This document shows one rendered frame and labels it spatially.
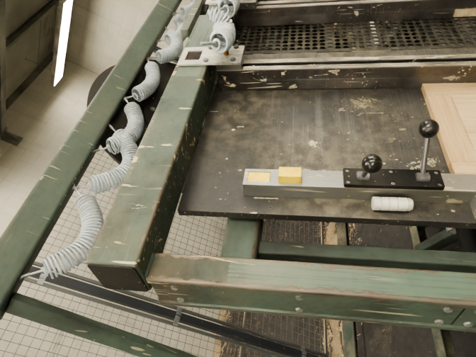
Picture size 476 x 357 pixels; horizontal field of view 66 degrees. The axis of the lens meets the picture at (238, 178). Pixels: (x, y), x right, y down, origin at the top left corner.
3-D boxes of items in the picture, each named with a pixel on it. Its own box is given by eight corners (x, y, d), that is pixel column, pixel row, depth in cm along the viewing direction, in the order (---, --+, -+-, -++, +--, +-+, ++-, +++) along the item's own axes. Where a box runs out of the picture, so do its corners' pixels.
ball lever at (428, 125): (434, 185, 75) (443, 120, 71) (414, 185, 76) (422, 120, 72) (428, 180, 79) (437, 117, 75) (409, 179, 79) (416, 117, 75)
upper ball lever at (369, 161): (370, 186, 79) (384, 171, 66) (353, 185, 80) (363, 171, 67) (370, 169, 80) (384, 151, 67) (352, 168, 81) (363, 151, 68)
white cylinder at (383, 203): (371, 212, 78) (411, 214, 77) (374, 204, 76) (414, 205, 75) (370, 202, 80) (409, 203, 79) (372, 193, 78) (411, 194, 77)
